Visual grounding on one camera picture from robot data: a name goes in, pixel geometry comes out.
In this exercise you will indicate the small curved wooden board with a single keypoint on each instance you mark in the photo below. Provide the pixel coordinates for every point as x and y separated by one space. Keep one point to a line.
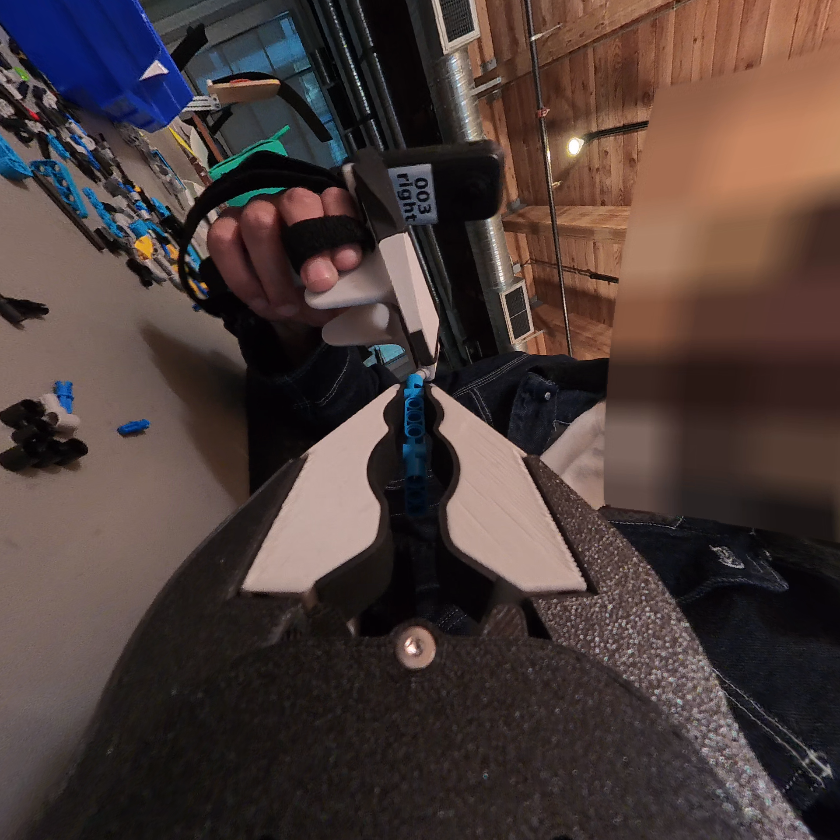
243 88

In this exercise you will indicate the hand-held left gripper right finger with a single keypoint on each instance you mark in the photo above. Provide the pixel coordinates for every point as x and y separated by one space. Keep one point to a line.
512 518

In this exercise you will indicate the wall lamp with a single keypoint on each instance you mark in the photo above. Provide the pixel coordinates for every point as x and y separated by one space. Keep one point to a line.
575 145

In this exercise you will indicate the white wall vent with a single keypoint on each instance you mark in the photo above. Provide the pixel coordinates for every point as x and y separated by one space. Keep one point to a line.
456 23
517 312

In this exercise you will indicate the green plastic box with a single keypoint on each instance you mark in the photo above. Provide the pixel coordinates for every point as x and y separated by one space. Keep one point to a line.
256 195

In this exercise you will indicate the black conduit pipe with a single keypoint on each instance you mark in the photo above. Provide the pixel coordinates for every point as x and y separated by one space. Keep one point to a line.
538 98

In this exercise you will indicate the blue plastic bin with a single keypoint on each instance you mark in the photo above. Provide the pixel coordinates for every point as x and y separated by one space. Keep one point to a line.
85 46

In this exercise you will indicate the silver ventilation duct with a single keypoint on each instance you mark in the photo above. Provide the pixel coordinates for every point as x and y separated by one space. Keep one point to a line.
472 111

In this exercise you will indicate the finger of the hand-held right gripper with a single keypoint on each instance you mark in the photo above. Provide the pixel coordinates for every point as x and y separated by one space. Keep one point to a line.
413 295

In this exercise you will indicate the person's right hand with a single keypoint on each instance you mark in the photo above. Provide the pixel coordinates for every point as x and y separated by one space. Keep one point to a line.
256 256

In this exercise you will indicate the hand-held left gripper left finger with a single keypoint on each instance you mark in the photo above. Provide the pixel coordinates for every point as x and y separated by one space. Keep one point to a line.
315 518

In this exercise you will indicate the person's white shirt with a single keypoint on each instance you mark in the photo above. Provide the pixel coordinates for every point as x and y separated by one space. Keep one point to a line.
577 459

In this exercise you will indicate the cluster of black pins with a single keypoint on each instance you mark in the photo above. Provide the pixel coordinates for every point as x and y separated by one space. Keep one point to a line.
39 453

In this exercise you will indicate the pile of small brick parts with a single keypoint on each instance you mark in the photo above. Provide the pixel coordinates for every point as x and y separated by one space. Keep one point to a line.
59 180

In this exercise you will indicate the person's denim clothing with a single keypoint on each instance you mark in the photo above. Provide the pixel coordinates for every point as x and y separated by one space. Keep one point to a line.
722 623

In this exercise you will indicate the person's right forearm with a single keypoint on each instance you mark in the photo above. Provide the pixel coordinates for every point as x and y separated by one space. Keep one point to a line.
295 394

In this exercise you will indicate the grey connector brick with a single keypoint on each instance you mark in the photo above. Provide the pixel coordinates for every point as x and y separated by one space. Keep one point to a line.
62 420

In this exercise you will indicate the clear bags in bin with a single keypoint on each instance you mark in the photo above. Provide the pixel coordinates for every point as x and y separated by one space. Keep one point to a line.
157 71

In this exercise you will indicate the blue angled beam brick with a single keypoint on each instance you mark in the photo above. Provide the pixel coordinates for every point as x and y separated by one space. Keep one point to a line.
415 453

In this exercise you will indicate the small blue pin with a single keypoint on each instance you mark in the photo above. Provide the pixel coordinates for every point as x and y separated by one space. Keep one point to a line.
134 427
64 390

